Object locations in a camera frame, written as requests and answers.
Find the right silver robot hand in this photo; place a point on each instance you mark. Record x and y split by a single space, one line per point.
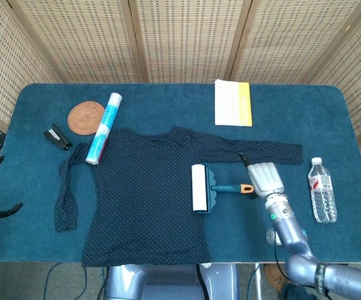
265 179

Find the teal lint roller orange tip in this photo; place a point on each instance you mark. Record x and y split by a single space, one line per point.
211 189

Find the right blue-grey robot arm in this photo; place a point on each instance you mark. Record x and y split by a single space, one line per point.
296 240

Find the dark blue dotted shirt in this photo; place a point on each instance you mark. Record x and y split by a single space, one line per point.
143 193

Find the blue carpet table cover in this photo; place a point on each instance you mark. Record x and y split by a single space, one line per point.
277 137

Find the clear plastic bottle lying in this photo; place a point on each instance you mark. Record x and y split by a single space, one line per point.
271 236

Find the clear water bottle white cap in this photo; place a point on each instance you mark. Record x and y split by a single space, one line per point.
322 193

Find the white yellow booklet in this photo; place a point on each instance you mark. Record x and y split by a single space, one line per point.
230 103

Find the black stapler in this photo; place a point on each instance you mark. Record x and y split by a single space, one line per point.
57 137

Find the brown shoe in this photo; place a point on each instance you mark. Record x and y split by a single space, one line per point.
275 278

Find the round woven brown coaster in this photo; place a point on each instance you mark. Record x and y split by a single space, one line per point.
85 117

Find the blue white wrapped roll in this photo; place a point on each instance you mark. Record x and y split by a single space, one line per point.
104 129

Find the blue-grey robot torso base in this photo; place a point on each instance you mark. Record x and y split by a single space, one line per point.
168 281

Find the woven bamboo folding screen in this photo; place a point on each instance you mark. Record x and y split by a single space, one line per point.
186 37

